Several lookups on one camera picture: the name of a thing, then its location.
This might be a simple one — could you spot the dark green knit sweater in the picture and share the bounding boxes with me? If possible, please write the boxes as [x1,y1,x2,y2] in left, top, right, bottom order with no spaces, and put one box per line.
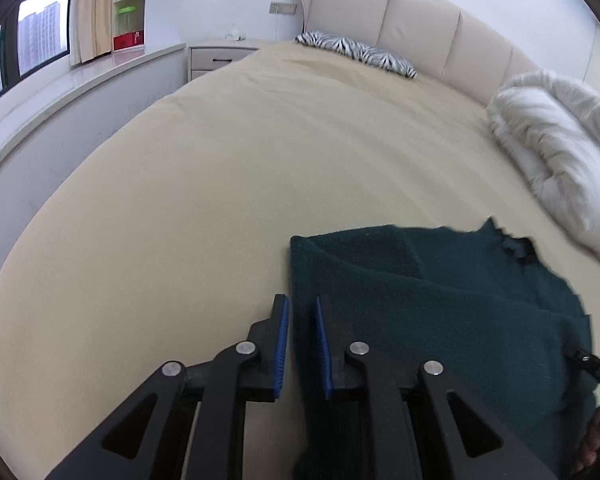
[290,221,595,476]

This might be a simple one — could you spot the person's right hand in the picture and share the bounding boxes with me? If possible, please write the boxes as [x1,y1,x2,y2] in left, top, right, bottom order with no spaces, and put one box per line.
[572,406,600,474]

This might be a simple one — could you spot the beige bed sheet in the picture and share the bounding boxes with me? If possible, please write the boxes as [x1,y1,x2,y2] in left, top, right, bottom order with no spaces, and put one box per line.
[0,42,600,479]

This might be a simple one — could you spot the white folded duvet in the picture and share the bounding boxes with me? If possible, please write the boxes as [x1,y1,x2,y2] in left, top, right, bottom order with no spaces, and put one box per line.
[486,70,600,259]

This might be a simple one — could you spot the white window sill counter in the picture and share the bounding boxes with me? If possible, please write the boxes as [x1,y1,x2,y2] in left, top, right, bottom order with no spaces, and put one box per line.
[0,44,187,271]

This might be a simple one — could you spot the white nightstand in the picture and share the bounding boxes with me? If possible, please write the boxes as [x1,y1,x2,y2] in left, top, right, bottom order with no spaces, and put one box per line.
[187,39,273,81]

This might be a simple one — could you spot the zebra print pillow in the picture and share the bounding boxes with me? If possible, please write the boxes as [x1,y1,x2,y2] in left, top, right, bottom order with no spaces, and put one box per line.
[294,30,417,79]

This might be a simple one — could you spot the red box on shelf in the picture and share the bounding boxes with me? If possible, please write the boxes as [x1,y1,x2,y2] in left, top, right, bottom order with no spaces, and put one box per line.
[112,29,144,51]

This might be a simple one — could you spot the cream padded headboard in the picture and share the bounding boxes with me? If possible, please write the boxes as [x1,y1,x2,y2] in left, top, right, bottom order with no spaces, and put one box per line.
[300,0,539,105]

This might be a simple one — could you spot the green object on shelf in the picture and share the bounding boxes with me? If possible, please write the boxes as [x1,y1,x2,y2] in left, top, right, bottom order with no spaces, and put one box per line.
[117,6,137,15]

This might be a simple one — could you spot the beige curtain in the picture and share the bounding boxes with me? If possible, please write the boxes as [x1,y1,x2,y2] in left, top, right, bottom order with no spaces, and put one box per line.
[69,0,112,66]

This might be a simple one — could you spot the white shelf unit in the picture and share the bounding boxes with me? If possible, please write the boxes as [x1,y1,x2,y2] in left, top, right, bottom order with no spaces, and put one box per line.
[110,0,152,52]

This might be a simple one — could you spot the wall switch plate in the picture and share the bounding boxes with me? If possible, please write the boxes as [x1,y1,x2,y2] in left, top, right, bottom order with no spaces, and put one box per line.
[268,2,297,15]

